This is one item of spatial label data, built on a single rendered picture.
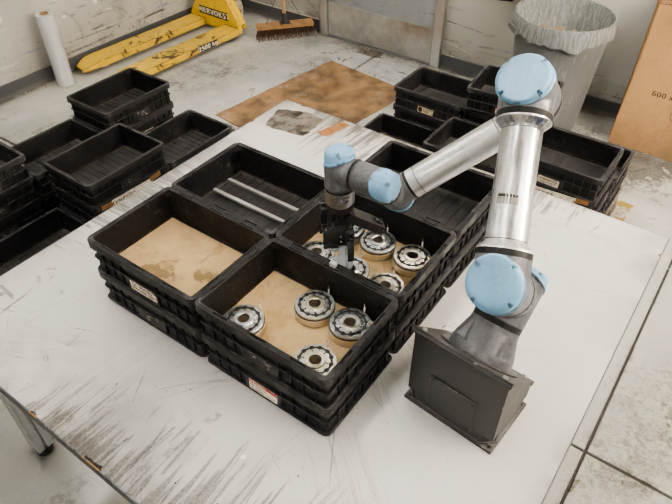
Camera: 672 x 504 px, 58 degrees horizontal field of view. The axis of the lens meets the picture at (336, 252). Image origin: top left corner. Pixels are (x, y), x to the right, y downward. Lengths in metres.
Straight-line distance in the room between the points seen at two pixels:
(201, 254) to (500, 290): 0.88
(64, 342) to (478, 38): 3.51
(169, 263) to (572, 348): 1.12
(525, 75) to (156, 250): 1.08
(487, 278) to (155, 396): 0.87
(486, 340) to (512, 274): 0.21
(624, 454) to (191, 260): 1.66
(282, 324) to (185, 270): 0.34
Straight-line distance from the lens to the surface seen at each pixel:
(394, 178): 1.40
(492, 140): 1.48
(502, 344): 1.39
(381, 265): 1.70
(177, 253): 1.79
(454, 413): 1.49
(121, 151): 2.95
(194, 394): 1.61
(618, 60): 4.28
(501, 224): 1.28
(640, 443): 2.56
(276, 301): 1.60
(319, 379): 1.31
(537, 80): 1.33
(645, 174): 3.91
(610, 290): 1.98
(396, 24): 4.81
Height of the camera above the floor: 1.99
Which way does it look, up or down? 42 degrees down
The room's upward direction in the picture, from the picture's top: straight up
